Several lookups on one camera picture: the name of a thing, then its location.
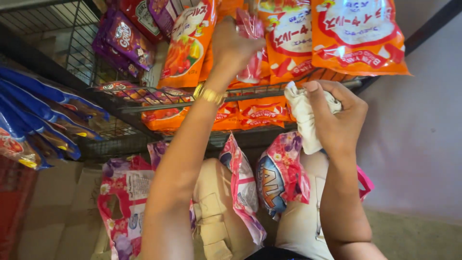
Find purple white-label packet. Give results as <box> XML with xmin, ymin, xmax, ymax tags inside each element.
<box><xmin>148</xmin><ymin>0</ymin><xmax>182</xmax><ymax>39</ymax></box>

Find orange white-label snack packet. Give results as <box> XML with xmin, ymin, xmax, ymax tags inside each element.
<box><xmin>310</xmin><ymin>0</ymin><xmax>413</xmax><ymax>77</ymax></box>
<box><xmin>257</xmin><ymin>0</ymin><xmax>318</xmax><ymax>86</ymax></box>

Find red sauce packet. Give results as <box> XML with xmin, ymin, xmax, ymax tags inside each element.
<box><xmin>117</xmin><ymin>0</ymin><xmax>164</xmax><ymax>44</ymax></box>

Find person's right hand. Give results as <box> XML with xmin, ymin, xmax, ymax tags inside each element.
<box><xmin>302</xmin><ymin>80</ymin><xmax>369</xmax><ymax>156</ymax></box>

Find black wire shelf rack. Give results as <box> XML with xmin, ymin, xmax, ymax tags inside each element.
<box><xmin>0</xmin><ymin>0</ymin><xmax>462</xmax><ymax>164</ymax></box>

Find person's black shirt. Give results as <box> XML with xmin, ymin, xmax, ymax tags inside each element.
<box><xmin>245</xmin><ymin>247</ymin><xmax>315</xmax><ymax>260</ymax></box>

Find red crate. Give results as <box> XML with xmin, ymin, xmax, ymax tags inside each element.
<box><xmin>0</xmin><ymin>155</ymin><xmax>39</xmax><ymax>260</ymax></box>

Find plain orange snack packet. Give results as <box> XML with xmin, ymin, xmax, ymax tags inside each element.
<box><xmin>199</xmin><ymin>0</ymin><xmax>250</xmax><ymax>84</ymax></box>

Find pink flowered detergent bag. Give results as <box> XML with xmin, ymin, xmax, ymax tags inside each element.
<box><xmin>97</xmin><ymin>155</ymin><xmax>197</xmax><ymax>260</ymax></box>
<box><xmin>256</xmin><ymin>131</ymin><xmax>311</xmax><ymax>219</ymax></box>
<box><xmin>147</xmin><ymin>141</ymin><xmax>170</xmax><ymax>169</ymax></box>
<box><xmin>219</xmin><ymin>133</ymin><xmax>268</xmax><ymax>246</ymax></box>
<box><xmin>357</xmin><ymin>165</ymin><xmax>375</xmax><ymax>201</ymax></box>

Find row of blue packets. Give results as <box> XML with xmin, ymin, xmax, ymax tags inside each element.
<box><xmin>0</xmin><ymin>65</ymin><xmax>110</xmax><ymax>170</ymax></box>

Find purple snack packet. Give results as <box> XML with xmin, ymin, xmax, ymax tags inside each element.
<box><xmin>91</xmin><ymin>22</ymin><xmax>141</xmax><ymax>77</ymax></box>
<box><xmin>105</xmin><ymin>9</ymin><xmax>156</xmax><ymax>71</ymax></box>

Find red purple flat packet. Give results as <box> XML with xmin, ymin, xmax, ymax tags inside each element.
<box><xmin>144</xmin><ymin>87</ymin><xmax>193</xmax><ymax>106</ymax></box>
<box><xmin>95</xmin><ymin>81</ymin><xmax>146</xmax><ymax>102</ymax></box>

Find white cloth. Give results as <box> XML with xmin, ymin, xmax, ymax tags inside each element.
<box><xmin>284</xmin><ymin>81</ymin><xmax>343</xmax><ymax>155</ymax></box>

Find orange fruit-print snack packet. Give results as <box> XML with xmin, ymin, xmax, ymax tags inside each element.
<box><xmin>158</xmin><ymin>0</ymin><xmax>218</xmax><ymax>89</ymax></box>

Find pile of small orange packets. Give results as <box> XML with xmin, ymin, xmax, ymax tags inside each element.
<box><xmin>141</xmin><ymin>95</ymin><xmax>301</xmax><ymax>133</ymax></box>

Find person's beige trousers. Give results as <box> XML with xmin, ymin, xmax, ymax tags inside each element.
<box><xmin>191</xmin><ymin>150</ymin><xmax>337</xmax><ymax>260</ymax></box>

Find pink clear snack packet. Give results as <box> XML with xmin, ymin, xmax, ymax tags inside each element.
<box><xmin>236</xmin><ymin>9</ymin><xmax>268</xmax><ymax>85</ymax></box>

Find gold bracelet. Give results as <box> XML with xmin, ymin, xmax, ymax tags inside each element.
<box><xmin>193</xmin><ymin>84</ymin><xmax>228</xmax><ymax>107</ymax></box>

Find cardboard boxes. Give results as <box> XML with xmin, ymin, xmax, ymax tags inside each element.
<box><xmin>16</xmin><ymin>159</ymin><xmax>113</xmax><ymax>260</ymax></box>

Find person's left hand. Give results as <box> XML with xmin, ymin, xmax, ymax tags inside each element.
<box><xmin>207</xmin><ymin>16</ymin><xmax>266</xmax><ymax>93</ymax></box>

